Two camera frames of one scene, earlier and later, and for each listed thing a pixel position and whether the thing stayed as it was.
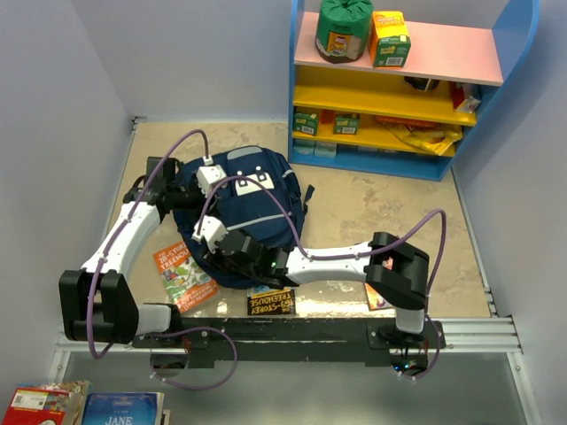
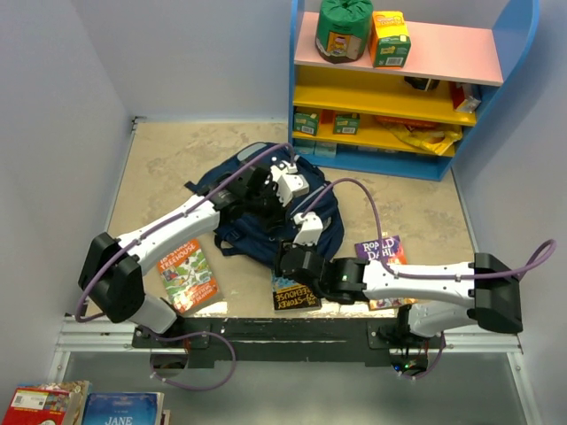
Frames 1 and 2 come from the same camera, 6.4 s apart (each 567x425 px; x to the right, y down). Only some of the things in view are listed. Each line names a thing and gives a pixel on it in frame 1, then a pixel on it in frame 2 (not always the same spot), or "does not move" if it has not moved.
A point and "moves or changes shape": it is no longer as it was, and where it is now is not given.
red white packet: x=462 y=99 does not move
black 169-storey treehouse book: x=271 y=301 → x=290 y=294
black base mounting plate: x=295 y=342 does not move
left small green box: x=306 y=123 does not move
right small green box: x=346 y=123 does not move
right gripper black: x=214 y=259 → x=283 y=247
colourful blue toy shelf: x=414 y=120 does not move
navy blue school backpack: x=253 y=189 moves or changes shape
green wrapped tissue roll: x=344 y=30 does not move
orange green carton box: x=390 y=42 does not move
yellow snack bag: x=433 y=138 does not move
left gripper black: x=201 y=198 → x=279 y=215
